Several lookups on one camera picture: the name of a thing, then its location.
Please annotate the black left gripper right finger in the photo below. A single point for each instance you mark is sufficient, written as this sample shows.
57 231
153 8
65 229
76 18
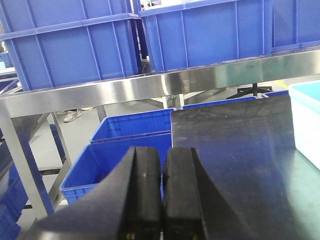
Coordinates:
193 207

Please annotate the stainless steel shelf rail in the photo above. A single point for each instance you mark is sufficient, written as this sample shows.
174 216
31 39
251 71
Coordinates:
280 65

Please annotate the blue crate middle on shelf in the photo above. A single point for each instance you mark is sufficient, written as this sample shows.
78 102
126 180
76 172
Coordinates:
204 32

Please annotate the blue floor crate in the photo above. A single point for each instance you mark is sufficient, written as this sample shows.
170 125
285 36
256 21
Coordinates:
97 160
134 125

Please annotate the blue crate left on shelf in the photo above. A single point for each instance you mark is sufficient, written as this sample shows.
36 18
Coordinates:
54 43

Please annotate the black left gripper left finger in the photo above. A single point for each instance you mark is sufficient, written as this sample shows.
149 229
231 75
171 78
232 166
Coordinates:
125 205

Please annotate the blue floor crate near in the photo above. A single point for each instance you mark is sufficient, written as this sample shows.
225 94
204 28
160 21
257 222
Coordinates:
97 160

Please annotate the blue floor crate far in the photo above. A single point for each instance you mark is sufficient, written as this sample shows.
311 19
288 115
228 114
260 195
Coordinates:
134 125

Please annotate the grey sneaker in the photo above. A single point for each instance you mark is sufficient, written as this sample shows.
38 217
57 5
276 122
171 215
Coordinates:
72 115

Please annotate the light blue plastic tub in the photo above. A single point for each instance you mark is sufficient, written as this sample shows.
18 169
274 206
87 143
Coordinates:
305 107

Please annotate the black table mat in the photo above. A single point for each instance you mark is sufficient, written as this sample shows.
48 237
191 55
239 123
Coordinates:
254 184

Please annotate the black chair base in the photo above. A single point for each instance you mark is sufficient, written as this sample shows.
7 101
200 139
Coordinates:
254 90

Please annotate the blue crate on shelf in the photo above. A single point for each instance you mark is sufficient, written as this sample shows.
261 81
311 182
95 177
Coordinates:
204 32
54 43

